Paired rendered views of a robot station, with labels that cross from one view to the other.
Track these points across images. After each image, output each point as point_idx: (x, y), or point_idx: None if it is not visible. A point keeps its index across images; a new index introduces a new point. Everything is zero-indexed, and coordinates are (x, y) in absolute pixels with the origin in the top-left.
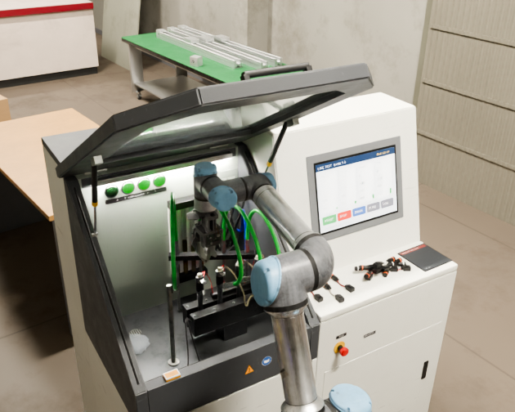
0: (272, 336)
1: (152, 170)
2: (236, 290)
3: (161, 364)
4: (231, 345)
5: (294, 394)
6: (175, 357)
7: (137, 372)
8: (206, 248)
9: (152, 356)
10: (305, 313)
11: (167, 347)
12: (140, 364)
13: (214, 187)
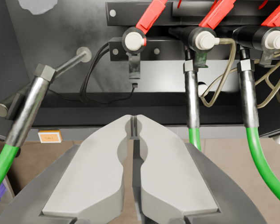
0: (201, 130)
1: None
2: (224, 30)
3: (67, 50)
4: (166, 61)
5: None
6: (84, 58)
7: None
8: (144, 151)
9: (59, 26)
10: (268, 133)
11: (85, 20)
12: (40, 34)
13: None
